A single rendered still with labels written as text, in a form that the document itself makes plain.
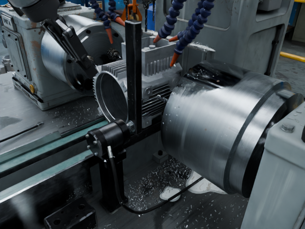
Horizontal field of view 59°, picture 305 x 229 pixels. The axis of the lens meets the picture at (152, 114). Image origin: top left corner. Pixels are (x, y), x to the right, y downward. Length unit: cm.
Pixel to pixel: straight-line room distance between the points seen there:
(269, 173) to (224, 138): 9
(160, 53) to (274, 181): 45
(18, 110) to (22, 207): 62
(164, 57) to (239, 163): 39
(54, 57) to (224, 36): 53
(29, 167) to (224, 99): 50
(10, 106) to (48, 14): 70
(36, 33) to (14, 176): 53
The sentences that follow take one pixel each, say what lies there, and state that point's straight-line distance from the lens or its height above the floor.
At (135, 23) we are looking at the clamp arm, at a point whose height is 125.
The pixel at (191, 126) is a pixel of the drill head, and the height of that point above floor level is 108.
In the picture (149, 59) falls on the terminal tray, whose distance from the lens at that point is 71.
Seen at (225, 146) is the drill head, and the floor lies 108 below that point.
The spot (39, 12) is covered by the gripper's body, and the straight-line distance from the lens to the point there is 62.
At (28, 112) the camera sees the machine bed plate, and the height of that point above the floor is 80.
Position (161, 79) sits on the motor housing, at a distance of 74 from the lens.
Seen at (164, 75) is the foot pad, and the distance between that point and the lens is 74.
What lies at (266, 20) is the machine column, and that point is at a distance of 89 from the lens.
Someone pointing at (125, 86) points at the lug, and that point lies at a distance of 66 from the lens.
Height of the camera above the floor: 136
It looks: 31 degrees down
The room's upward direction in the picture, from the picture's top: 1 degrees clockwise
